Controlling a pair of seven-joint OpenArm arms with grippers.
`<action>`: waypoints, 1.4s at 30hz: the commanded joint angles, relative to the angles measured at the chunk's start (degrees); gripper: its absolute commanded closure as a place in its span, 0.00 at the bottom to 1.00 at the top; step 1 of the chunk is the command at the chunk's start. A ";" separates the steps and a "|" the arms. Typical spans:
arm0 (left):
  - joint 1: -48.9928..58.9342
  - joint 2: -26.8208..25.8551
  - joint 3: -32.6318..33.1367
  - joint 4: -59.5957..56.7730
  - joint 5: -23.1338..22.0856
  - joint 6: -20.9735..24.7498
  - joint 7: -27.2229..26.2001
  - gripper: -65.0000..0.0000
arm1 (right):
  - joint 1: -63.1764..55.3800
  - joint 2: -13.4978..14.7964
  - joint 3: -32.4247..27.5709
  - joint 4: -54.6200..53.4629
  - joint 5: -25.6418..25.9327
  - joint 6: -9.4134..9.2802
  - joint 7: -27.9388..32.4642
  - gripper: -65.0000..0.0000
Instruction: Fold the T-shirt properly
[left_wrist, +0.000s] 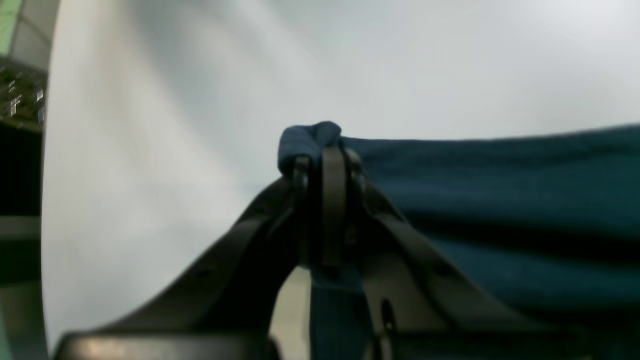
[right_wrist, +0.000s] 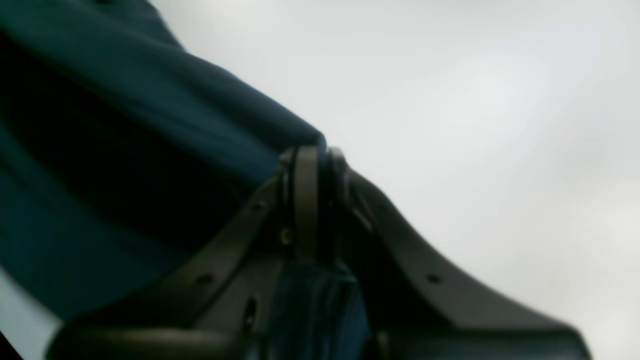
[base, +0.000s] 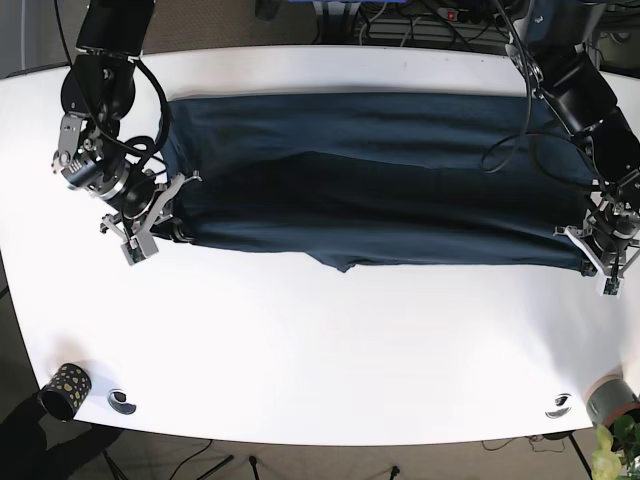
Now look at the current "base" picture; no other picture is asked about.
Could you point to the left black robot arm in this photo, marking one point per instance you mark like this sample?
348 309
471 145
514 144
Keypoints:
554 36

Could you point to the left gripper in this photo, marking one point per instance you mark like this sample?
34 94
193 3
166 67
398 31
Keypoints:
610 243

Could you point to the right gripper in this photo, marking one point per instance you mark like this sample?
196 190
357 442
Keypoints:
139 209

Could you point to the metal table grommet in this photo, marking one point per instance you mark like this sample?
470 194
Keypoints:
560 406
119 402

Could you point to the navy blue T-shirt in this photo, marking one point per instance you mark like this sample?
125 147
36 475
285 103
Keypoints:
379 178

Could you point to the grey plant pot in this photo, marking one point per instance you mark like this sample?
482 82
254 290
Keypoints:
610 398

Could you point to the black floral cup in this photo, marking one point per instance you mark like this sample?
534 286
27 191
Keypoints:
65 392

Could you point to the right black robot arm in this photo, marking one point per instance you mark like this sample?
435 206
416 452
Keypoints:
97 93

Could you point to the right metal table grommet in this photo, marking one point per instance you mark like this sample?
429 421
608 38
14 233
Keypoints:
560 406

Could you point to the left metal table grommet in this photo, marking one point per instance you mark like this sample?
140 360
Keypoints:
119 402

